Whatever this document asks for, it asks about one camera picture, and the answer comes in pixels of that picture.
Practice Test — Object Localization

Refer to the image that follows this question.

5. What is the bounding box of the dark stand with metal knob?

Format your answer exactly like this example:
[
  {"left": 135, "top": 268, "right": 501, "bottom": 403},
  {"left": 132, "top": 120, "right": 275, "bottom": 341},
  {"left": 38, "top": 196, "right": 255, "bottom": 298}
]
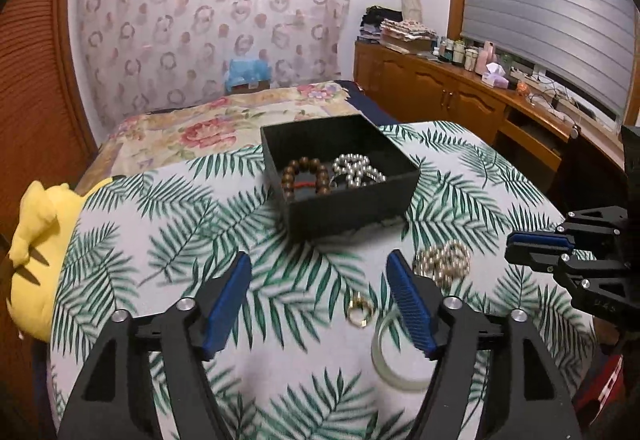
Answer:
[{"left": 545, "top": 124, "right": 627, "bottom": 223}]

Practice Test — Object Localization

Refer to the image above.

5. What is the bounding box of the gold pearl bead bracelet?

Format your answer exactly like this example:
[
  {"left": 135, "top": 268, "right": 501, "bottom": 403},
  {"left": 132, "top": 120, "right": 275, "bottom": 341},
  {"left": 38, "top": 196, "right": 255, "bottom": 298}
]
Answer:
[{"left": 413, "top": 241, "right": 472, "bottom": 291}]

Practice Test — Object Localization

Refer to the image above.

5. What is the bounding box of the black jewelry box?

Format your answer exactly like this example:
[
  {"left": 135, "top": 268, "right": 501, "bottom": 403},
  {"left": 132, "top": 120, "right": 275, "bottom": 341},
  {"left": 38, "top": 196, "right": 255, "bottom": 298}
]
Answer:
[{"left": 260, "top": 114, "right": 421, "bottom": 243}]

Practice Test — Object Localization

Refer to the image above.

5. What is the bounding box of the small cardboard box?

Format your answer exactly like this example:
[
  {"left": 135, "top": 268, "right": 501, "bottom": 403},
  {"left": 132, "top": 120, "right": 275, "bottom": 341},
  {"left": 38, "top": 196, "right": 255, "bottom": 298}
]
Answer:
[{"left": 230, "top": 80, "right": 271, "bottom": 95}]

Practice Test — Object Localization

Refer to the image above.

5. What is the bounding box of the gold ring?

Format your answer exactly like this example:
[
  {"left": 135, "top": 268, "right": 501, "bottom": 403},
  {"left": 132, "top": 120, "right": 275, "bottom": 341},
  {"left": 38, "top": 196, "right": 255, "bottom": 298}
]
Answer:
[{"left": 347, "top": 298, "right": 374, "bottom": 327}]

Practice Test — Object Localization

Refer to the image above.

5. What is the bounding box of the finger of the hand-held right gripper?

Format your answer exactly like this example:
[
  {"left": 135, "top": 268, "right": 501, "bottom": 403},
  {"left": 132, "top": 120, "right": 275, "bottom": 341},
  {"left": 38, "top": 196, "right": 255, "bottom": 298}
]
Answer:
[
  {"left": 508, "top": 207, "right": 629, "bottom": 255},
  {"left": 504, "top": 245, "right": 640, "bottom": 321}
]

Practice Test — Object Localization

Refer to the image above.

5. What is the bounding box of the pink tissue box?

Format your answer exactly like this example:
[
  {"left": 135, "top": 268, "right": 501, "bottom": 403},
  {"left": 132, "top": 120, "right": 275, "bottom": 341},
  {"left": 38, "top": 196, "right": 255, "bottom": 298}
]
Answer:
[{"left": 482, "top": 62, "right": 510, "bottom": 88}]

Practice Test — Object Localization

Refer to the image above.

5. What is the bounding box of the ring patterned hanging cloth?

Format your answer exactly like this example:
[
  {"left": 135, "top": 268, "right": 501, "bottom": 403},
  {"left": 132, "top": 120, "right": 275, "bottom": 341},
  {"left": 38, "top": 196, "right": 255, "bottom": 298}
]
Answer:
[{"left": 69, "top": 0, "right": 352, "bottom": 131}]

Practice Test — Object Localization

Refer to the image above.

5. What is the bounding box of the stack of floral folded cloths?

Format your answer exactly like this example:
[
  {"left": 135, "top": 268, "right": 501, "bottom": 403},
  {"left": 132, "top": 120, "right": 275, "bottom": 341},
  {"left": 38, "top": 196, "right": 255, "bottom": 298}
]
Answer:
[{"left": 379, "top": 18, "right": 440, "bottom": 54}]

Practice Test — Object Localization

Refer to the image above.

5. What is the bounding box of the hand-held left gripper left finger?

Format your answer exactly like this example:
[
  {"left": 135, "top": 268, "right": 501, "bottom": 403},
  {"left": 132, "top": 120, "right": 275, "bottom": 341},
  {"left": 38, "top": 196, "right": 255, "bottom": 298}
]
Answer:
[{"left": 57, "top": 251, "right": 253, "bottom": 440}]

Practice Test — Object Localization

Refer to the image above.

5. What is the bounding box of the pink bottle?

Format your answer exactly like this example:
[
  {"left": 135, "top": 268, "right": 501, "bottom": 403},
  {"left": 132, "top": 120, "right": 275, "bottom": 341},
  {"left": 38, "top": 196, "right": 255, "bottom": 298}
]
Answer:
[{"left": 476, "top": 40, "right": 499, "bottom": 73}]

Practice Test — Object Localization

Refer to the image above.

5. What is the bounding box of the wooden sideboard cabinet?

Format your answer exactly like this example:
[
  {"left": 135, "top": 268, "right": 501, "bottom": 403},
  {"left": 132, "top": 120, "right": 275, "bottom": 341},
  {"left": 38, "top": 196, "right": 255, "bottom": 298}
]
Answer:
[{"left": 353, "top": 40, "right": 627, "bottom": 173}]

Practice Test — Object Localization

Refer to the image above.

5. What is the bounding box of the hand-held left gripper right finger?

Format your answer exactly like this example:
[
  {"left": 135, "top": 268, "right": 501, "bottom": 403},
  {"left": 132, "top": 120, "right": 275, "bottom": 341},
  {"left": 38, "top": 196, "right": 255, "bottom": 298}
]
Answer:
[{"left": 386, "top": 249, "right": 584, "bottom": 440}]

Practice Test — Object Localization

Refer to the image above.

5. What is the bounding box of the wooden louvre door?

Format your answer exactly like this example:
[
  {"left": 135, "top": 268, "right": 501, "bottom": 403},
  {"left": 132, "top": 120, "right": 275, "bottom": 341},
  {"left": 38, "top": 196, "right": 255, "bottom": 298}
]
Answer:
[{"left": 0, "top": 0, "right": 99, "bottom": 241}]

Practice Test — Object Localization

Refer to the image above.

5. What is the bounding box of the leaf print tablecloth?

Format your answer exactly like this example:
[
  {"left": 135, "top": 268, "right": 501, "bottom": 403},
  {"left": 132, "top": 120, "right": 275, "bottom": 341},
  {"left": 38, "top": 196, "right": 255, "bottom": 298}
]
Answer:
[{"left": 46, "top": 120, "right": 602, "bottom": 440}]

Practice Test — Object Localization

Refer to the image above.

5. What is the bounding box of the brown wooden bead bracelet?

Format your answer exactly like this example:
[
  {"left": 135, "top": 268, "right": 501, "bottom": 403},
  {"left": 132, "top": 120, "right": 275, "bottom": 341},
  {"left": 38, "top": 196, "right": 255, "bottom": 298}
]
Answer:
[{"left": 280, "top": 158, "right": 332, "bottom": 197}]

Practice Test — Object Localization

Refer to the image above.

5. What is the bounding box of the floral bed blanket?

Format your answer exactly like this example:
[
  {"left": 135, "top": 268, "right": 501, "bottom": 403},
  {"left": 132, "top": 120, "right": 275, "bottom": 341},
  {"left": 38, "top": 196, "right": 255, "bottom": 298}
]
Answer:
[{"left": 75, "top": 82, "right": 373, "bottom": 193}]

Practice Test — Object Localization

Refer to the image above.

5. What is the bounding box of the white power strip with cables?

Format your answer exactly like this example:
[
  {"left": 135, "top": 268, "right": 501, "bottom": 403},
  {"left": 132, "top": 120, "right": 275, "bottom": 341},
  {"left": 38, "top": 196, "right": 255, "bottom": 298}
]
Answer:
[{"left": 509, "top": 66, "right": 617, "bottom": 121}]

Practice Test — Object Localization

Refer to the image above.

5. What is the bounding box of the navy blue bed sheet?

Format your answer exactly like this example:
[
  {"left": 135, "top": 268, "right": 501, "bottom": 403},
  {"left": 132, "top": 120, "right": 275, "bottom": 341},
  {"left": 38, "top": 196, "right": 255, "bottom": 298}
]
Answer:
[{"left": 336, "top": 80, "right": 402, "bottom": 127}]

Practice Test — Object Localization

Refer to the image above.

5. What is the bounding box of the silver bead bracelet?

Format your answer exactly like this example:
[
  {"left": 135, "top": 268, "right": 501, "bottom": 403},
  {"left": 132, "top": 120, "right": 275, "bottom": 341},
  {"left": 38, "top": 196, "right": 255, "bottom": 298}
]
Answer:
[{"left": 332, "top": 153, "right": 387, "bottom": 189}]

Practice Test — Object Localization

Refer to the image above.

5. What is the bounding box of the stack of dark clothes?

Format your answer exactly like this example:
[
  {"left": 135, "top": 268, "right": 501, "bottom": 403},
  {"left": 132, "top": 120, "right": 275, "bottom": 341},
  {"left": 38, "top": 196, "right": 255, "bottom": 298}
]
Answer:
[{"left": 359, "top": 6, "right": 404, "bottom": 44}]

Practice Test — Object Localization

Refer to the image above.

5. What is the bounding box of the yellow plush toy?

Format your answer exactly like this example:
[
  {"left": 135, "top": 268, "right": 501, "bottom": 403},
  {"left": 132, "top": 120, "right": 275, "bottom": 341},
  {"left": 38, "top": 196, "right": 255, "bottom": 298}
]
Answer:
[{"left": 7, "top": 177, "right": 114, "bottom": 342}]

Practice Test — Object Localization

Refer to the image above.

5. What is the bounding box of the row of small bottles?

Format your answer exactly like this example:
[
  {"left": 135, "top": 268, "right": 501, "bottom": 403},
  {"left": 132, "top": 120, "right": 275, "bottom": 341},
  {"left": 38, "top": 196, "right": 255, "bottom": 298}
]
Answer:
[{"left": 432, "top": 36, "right": 481, "bottom": 70}]

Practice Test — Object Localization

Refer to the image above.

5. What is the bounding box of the red box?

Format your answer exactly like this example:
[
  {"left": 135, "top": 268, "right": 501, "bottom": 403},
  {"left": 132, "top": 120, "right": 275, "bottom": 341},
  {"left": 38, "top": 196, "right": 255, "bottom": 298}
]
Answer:
[{"left": 574, "top": 353, "right": 627, "bottom": 423}]

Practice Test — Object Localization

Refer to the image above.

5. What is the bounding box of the pale green jade bangle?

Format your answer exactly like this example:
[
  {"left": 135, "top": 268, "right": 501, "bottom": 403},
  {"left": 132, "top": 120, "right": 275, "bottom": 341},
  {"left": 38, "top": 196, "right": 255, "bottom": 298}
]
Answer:
[{"left": 370, "top": 307, "right": 442, "bottom": 392}]

